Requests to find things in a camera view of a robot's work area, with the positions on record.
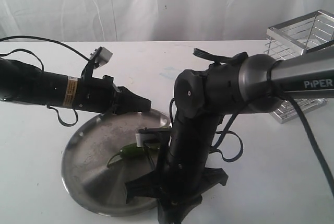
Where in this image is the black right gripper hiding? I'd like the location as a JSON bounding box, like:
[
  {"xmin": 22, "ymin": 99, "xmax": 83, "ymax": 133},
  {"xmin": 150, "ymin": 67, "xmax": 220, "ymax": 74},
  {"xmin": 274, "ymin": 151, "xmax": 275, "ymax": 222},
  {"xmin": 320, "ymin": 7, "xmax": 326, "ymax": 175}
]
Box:
[{"xmin": 125, "ymin": 119, "xmax": 228, "ymax": 224}]

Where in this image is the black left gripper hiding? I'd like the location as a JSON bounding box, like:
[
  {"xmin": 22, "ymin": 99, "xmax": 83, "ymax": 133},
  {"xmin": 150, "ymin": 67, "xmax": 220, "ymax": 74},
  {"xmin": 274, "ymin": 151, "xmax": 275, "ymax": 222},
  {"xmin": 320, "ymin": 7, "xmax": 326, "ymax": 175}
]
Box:
[{"xmin": 75, "ymin": 75, "xmax": 151, "ymax": 115}]

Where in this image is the green chili pepper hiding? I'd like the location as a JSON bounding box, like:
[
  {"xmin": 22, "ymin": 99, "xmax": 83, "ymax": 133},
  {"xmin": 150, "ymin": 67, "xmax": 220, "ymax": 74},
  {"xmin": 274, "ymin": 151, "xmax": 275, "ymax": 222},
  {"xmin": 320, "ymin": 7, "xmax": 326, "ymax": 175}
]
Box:
[{"xmin": 106, "ymin": 143, "xmax": 160, "ymax": 168}]

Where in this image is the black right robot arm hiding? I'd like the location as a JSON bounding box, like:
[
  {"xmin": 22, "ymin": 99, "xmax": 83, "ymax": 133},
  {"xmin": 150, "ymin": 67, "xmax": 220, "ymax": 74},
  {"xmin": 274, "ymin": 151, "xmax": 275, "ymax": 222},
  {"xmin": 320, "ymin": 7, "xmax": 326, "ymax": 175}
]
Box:
[{"xmin": 125, "ymin": 49, "xmax": 333, "ymax": 223}]

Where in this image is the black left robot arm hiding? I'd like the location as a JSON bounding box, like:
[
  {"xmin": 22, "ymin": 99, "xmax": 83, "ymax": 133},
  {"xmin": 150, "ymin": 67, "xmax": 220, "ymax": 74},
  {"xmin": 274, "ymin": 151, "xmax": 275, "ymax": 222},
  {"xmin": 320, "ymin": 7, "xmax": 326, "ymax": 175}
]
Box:
[{"xmin": 1, "ymin": 59, "xmax": 151, "ymax": 115}]

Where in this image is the round steel plate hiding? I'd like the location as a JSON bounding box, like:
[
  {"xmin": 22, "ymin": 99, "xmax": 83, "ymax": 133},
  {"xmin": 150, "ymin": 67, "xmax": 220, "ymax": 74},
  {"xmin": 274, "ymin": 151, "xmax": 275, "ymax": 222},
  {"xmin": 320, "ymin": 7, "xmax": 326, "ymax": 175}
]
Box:
[{"xmin": 62, "ymin": 109, "xmax": 170, "ymax": 217}]

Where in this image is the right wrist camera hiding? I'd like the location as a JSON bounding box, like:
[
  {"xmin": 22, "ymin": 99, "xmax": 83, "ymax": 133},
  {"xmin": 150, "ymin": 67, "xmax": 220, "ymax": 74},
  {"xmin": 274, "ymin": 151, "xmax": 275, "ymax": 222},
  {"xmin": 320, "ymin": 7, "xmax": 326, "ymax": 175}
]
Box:
[{"xmin": 135, "ymin": 127, "xmax": 171, "ymax": 147}]

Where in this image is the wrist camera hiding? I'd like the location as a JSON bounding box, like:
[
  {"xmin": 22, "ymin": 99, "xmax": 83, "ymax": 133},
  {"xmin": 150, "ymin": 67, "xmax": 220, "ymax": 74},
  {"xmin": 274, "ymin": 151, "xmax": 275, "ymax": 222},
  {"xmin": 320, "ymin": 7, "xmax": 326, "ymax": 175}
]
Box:
[
  {"xmin": 135, "ymin": 127, "xmax": 171, "ymax": 147},
  {"xmin": 90, "ymin": 46, "xmax": 113, "ymax": 69}
]

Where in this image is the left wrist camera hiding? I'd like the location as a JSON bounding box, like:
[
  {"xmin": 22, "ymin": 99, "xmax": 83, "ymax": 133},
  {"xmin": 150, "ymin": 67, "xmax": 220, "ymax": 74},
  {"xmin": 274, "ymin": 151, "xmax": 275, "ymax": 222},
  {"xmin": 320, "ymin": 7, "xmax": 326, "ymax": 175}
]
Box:
[{"xmin": 90, "ymin": 46, "xmax": 113, "ymax": 69}]

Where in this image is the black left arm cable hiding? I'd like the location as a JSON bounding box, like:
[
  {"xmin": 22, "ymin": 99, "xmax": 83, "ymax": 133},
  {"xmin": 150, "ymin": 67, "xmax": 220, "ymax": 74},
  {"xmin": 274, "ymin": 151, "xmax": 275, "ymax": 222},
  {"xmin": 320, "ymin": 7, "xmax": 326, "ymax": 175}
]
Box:
[{"xmin": 0, "ymin": 36, "xmax": 92, "ymax": 127}]

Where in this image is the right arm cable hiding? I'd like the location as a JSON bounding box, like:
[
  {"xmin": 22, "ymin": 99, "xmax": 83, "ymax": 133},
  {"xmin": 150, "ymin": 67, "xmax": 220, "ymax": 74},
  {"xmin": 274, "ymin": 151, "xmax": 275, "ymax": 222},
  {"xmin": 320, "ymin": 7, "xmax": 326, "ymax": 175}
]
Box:
[{"xmin": 193, "ymin": 48, "xmax": 334, "ymax": 201}]

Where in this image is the chrome wire utensil holder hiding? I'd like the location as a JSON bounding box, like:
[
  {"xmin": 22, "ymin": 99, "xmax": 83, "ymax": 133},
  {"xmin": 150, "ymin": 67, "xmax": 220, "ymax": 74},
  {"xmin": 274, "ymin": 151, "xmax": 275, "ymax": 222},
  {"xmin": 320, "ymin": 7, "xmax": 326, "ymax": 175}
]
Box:
[{"xmin": 264, "ymin": 9, "xmax": 333, "ymax": 124}]

